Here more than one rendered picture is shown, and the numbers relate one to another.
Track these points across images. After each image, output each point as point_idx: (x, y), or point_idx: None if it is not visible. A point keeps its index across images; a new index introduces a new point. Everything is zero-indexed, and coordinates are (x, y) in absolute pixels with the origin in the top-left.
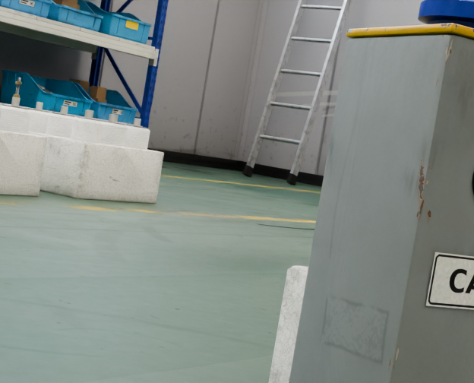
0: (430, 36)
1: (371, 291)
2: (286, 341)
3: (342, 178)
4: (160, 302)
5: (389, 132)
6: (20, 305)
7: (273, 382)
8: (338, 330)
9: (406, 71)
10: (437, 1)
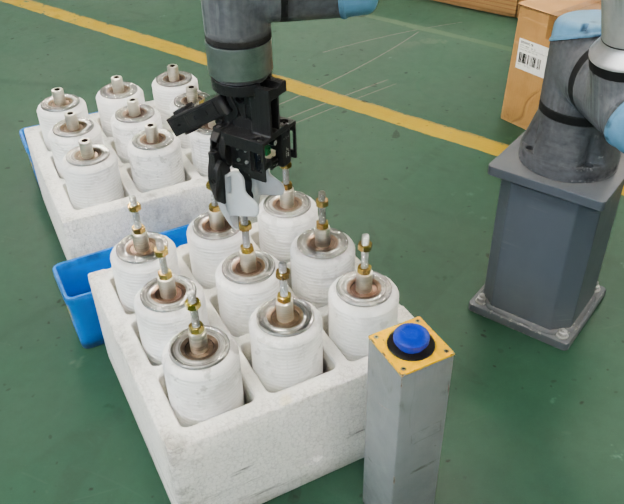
0: (445, 359)
1: (432, 421)
2: (187, 474)
3: (411, 408)
4: None
5: (432, 387)
6: None
7: (184, 492)
8: (419, 437)
9: (437, 371)
10: (424, 345)
